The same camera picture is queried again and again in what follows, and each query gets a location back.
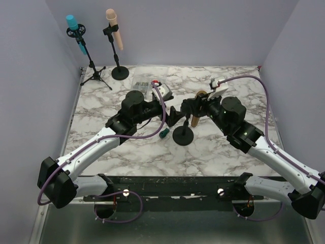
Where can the black tripod mic stand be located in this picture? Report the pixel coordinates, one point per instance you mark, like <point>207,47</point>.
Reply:
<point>96,73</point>

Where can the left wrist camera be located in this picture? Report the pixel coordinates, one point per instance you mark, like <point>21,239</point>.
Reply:
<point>163,89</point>

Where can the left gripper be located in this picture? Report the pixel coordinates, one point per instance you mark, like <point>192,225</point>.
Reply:
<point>173,117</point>

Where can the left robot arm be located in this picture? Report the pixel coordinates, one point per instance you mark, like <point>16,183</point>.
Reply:
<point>58,178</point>

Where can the blue microphone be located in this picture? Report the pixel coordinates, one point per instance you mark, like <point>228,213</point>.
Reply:
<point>76,31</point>

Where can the green handle screwdriver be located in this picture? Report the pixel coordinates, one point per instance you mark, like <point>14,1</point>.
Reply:
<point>164,133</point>

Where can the gold microphone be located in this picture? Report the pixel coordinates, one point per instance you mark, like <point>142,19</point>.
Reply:
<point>195,120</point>

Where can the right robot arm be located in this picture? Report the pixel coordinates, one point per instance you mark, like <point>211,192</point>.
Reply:
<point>304,186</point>

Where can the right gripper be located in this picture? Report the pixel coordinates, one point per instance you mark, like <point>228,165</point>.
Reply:
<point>201,99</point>

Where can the black round-base mic stand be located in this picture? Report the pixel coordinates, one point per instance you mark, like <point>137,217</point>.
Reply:
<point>183,135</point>

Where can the clear screw organizer box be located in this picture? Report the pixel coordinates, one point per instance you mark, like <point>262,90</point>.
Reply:
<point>143,76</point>

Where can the pink microphone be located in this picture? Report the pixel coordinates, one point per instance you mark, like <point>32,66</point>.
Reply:
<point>111,16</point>

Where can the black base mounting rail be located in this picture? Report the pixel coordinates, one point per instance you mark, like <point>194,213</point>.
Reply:
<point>172,193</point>

